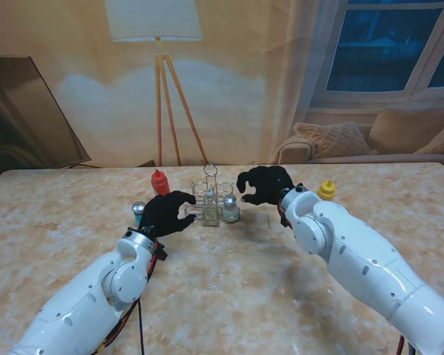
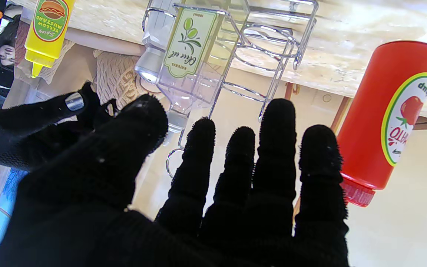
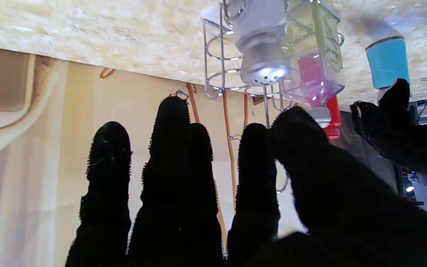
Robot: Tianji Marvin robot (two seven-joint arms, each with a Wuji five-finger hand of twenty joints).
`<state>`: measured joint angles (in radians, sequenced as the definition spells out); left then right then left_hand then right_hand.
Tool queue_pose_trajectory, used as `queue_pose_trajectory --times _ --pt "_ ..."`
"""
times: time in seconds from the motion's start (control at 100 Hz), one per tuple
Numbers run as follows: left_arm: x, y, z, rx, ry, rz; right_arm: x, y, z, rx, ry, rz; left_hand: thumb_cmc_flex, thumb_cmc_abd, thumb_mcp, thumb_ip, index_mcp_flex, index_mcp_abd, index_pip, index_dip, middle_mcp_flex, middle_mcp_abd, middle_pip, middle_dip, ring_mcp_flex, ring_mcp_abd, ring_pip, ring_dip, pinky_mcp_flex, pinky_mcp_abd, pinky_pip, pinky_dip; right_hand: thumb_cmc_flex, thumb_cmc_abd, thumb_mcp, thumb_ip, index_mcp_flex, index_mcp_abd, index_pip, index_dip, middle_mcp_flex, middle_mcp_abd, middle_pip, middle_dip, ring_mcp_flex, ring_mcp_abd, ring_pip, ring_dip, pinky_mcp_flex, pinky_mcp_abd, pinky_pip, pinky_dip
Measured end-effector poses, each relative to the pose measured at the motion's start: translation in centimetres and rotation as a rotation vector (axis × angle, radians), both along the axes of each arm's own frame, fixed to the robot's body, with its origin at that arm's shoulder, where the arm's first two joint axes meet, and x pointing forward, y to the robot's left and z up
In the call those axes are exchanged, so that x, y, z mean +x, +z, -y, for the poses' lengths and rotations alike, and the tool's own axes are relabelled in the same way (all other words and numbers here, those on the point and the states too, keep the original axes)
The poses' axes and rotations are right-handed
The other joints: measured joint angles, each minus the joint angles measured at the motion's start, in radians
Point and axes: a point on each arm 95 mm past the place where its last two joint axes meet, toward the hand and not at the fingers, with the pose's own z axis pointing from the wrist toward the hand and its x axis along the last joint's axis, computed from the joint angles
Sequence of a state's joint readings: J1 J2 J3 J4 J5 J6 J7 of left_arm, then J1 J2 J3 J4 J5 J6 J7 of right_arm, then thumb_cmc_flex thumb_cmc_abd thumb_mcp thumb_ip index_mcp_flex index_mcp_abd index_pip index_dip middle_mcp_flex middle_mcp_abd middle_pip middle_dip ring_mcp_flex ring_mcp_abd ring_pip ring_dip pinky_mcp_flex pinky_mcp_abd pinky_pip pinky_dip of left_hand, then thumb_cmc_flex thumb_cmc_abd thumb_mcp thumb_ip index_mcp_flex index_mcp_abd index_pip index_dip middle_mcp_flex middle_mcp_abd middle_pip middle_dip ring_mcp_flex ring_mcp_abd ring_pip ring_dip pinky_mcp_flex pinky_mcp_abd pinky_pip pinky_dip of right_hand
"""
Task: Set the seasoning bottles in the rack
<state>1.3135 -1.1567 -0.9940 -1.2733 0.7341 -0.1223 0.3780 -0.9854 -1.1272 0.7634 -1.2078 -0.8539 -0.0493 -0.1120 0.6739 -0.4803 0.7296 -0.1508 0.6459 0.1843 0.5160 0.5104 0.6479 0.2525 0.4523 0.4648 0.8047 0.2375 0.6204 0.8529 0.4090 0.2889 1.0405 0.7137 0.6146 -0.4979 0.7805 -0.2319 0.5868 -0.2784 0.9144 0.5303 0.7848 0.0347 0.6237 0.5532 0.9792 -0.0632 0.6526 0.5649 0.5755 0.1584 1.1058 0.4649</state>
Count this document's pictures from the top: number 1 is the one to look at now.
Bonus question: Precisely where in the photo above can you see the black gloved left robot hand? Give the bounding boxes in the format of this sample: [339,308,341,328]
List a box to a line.
[138,190,200,238]

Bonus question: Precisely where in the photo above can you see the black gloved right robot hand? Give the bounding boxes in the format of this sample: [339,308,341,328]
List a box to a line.
[236,165,297,206]

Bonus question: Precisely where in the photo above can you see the teal shaker with silver cap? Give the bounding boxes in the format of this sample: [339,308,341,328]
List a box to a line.
[132,201,147,227]

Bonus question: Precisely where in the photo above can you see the clear olive oil bottle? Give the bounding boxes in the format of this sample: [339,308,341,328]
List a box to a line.
[201,187,221,227]

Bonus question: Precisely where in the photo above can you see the white shaker with silver cap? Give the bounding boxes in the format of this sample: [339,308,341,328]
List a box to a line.
[221,195,241,223]

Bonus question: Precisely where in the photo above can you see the red ketchup squeeze bottle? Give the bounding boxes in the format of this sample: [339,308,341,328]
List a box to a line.
[150,168,171,197]

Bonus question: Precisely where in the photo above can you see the beige sofa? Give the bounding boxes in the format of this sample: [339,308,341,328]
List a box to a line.
[275,109,444,166]

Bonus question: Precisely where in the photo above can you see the yellow mustard squeeze bottle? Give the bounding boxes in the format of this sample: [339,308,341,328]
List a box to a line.
[317,180,336,203]

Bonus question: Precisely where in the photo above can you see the knitted beige cushion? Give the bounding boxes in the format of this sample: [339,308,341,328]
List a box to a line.
[293,121,378,158]

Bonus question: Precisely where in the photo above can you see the plain tan cushion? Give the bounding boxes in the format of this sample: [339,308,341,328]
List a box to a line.
[369,109,444,155]

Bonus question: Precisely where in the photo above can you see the white framed window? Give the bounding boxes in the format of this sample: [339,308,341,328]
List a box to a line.
[306,0,444,112]

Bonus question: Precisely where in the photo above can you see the dark flat screen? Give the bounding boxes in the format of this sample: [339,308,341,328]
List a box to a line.
[0,55,93,171]

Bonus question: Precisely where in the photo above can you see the tripod floor lamp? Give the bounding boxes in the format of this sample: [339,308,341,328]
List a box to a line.
[105,0,210,167]

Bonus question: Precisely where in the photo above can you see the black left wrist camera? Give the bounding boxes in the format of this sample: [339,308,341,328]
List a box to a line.
[153,242,170,263]

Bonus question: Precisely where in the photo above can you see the right arm red black cable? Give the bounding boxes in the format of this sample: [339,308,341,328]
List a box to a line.
[277,201,419,355]

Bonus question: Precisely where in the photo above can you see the arm red black cable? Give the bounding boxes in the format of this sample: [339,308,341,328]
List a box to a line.
[277,201,419,355]
[95,236,169,355]

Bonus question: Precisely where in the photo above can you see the chrome wire condiment rack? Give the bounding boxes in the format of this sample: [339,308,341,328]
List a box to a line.
[184,163,242,226]

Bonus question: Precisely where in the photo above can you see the left arm red black cable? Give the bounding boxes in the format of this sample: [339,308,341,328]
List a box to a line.
[95,236,169,355]

